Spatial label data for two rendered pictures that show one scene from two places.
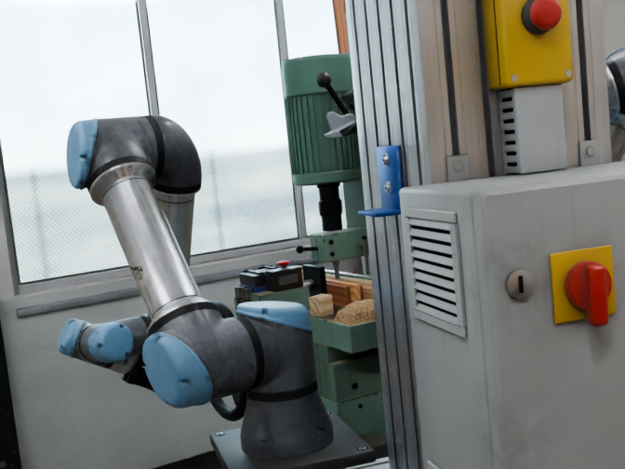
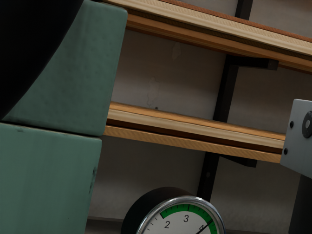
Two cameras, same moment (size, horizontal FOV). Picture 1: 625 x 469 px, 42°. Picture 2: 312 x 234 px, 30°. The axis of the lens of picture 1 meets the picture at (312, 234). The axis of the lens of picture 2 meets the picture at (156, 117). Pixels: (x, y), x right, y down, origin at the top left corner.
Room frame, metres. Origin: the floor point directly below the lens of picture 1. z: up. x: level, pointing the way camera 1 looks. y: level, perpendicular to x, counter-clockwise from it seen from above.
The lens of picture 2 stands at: (1.73, 0.37, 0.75)
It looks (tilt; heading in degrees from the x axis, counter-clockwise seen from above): 3 degrees down; 276
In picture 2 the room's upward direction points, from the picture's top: 12 degrees clockwise
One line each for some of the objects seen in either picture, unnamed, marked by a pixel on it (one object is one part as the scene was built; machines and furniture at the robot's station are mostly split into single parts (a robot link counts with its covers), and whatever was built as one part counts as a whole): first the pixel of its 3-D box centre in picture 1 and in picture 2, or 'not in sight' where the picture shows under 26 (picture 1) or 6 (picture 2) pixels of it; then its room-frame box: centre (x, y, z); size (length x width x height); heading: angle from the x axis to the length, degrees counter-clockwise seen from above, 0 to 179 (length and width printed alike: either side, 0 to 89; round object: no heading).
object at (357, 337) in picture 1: (305, 317); not in sight; (2.01, 0.04, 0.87); 0.61 x 0.30 x 0.06; 29
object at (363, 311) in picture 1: (365, 308); not in sight; (1.81, -0.10, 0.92); 0.14 x 0.09 x 0.04; 119
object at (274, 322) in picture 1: (272, 341); not in sight; (1.29, 0.08, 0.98); 0.13 x 0.12 x 0.14; 124
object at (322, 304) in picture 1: (321, 304); not in sight; (1.88, 0.00, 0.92); 0.04 x 0.04 x 0.04; 42
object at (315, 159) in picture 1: (322, 121); not in sight; (2.07, -0.05, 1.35); 0.18 x 0.18 x 0.31
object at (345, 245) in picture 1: (341, 247); not in sight; (2.08, -0.07, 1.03); 0.14 x 0.07 x 0.09; 119
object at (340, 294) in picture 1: (326, 292); not in sight; (2.01, -0.02, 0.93); 0.20 x 0.02 x 0.05; 29
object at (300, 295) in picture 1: (272, 305); not in sight; (1.97, 0.11, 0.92); 0.15 x 0.13 x 0.09; 29
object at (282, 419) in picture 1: (284, 411); not in sight; (1.29, 0.07, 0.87); 0.15 x 0.15 x 0.10
